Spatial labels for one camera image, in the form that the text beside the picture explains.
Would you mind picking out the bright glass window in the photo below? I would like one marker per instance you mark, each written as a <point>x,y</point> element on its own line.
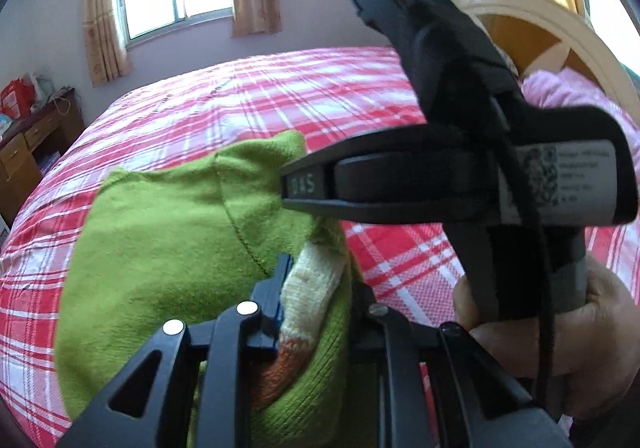
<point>612,2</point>

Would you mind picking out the brown wooden desk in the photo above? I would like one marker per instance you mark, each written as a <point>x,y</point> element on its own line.
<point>25,147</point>

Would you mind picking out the person's right hand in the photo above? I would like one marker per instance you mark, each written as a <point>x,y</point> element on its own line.
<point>600,353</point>

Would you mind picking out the red gift box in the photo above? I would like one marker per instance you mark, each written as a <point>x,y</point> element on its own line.
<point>15,100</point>

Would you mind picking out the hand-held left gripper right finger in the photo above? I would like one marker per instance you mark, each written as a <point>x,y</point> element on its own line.
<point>395,343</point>

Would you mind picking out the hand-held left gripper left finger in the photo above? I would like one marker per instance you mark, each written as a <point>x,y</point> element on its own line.
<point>280,298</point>

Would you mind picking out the green orange striped knit sweater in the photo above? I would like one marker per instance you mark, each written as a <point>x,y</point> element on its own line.
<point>165,238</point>

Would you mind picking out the cream wooden headboard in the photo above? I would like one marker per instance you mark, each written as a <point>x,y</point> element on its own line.
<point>565,27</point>

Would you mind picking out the red white plaid bed sheet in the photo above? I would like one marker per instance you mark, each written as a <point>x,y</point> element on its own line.
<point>250,92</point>

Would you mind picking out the pink pillow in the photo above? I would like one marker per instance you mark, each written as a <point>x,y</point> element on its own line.
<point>555,87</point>

